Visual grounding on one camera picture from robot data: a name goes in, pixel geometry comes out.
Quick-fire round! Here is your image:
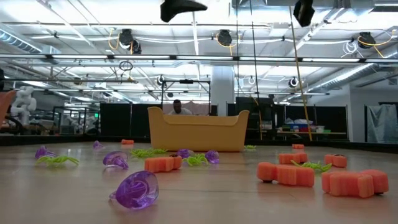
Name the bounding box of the white column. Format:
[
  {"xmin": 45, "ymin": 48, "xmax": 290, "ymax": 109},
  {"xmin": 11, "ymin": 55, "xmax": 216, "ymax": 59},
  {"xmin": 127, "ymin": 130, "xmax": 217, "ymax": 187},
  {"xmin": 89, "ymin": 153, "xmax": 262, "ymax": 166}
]
[{"xmin": 211, "ymin": 65, "xmax": 236, "ymax": 116}]

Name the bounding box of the person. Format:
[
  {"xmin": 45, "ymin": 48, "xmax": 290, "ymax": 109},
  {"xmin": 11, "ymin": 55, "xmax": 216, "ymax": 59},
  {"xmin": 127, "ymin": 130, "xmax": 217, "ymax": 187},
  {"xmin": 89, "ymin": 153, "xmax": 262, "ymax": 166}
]
[{"xmin": 167, "ymin": 98, "xmax": 193, "ymax": 116}]

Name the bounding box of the wooden table with supplies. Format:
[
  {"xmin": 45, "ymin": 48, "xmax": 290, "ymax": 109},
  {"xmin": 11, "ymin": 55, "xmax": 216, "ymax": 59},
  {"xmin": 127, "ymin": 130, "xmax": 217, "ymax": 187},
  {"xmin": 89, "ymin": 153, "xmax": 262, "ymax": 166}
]
[{"xmin": 275, "ymin": 118, "xmax": 346, "ymax": 141}]

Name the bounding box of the yellow plastic bin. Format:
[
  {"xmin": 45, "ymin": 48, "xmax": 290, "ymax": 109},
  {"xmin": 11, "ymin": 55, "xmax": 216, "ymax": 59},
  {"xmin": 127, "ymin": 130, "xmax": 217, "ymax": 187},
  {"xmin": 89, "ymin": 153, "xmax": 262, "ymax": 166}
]
[{"xmin": 147, "ymin": 106, "xmax": 250, "ymax": 152}]

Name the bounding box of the black partition panel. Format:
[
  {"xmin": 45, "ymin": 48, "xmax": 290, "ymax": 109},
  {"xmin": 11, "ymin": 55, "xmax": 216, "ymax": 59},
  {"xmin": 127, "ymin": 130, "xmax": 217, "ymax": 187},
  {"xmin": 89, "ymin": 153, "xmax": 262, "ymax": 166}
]
[{"xmin": 99, "ymin": 103, "xmax": 149, "ymax": 138}]

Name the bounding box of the grey plastic sheet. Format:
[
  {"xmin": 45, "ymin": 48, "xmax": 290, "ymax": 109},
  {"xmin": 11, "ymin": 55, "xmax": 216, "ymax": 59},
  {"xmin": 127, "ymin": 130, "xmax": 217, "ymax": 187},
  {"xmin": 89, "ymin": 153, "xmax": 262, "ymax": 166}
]
[{"xmin": 366, "ymin": 104, "xmax": 398, "ymax": 144}]

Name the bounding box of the white humanoid robot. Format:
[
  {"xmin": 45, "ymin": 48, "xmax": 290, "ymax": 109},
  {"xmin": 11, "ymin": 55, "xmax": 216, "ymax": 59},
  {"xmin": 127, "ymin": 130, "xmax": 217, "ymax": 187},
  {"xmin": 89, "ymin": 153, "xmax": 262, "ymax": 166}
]
[{"xmin": 10, "ymin": 86, "xmax": 37, "ymax": 126}]

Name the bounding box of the black ceiling cable reel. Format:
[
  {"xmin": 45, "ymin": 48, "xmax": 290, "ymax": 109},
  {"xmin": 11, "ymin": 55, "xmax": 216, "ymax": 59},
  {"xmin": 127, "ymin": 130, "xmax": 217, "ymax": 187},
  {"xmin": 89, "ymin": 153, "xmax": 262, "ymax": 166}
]
[
  {"xmin": 357, "ymin": 31, "xmax": 377, "ymax": 49},
  {"xmin": 216, "ymin": 29, "xmax": 233, "ymax": 47},
  {"xmin": 118, "ymin": 28, "xmax": 134, "ymax": 47}
]

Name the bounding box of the long yellow cable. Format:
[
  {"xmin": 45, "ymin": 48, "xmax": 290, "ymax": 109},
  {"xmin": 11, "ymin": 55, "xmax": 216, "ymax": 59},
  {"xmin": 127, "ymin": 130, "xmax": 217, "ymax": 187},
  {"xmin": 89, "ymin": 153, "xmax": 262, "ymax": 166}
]
[{"xmin": 287, "ymin": 0, "xmax": 313, "ymax": 141}]

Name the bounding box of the long black cable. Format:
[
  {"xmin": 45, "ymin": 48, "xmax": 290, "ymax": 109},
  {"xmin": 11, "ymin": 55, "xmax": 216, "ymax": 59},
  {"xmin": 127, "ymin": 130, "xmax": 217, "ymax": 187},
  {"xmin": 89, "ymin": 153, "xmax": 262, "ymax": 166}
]
[{"xmin": 248, "ymin": 0, "xmax": 264, "ymax": 141}]

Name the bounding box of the black stand frame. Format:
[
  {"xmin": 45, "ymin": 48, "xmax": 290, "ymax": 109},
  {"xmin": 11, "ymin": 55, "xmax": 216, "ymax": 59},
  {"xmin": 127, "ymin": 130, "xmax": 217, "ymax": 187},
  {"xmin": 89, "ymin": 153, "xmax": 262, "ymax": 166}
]
[{"xmin": 160, "ymin": 79, "xmax": 211, "ymax": 116}]

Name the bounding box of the black framed enclosure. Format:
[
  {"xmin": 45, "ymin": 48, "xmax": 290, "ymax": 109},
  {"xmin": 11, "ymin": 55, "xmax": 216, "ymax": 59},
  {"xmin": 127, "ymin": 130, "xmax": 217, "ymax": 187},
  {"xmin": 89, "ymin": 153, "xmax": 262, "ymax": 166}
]
[{"xmin": 52, "ymin": 106, "xmax": 101, "ymax": 135}]

